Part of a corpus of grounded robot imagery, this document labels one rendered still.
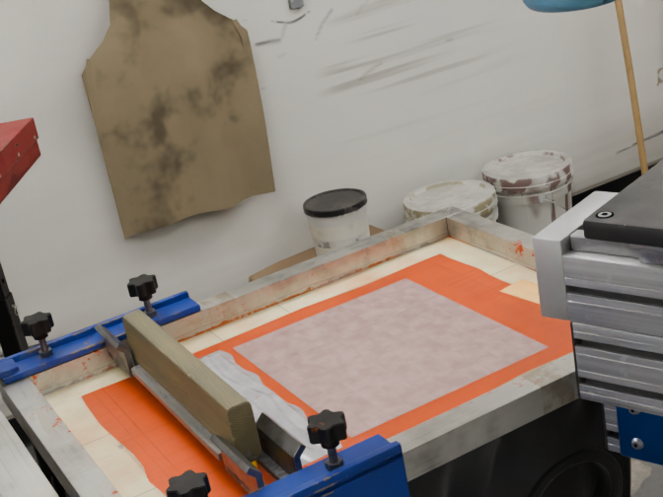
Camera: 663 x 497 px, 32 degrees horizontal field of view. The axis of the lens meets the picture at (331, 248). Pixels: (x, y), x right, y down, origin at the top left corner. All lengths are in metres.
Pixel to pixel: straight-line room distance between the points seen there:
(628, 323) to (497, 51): 3.00
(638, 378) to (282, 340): 0.62
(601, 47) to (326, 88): 1.17
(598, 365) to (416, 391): 0.32
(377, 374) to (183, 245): 2.17
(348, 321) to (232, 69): 1.96
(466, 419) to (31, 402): 0.60
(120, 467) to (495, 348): 0.50
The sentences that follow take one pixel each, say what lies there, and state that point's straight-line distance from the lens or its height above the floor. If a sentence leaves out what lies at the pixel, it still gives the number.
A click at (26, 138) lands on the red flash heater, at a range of 2.62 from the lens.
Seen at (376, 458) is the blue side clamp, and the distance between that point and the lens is 1.22.
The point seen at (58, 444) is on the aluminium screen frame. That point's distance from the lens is 1.45.
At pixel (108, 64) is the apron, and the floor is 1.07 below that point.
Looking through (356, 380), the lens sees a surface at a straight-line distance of 1.49.
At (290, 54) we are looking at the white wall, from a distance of 3.66.
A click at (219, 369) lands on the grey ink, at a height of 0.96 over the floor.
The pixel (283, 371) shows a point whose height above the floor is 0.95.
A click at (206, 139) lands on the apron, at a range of 3.48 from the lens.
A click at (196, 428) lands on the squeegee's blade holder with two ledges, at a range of 1.38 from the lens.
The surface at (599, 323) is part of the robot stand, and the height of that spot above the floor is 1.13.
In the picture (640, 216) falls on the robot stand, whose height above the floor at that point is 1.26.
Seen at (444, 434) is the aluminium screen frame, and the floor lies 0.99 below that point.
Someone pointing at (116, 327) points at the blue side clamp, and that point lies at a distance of 1.69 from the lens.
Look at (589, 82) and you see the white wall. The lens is 4.38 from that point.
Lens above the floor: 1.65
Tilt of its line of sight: 21 degrees down
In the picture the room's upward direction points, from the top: 11 degrees counter-clockwise
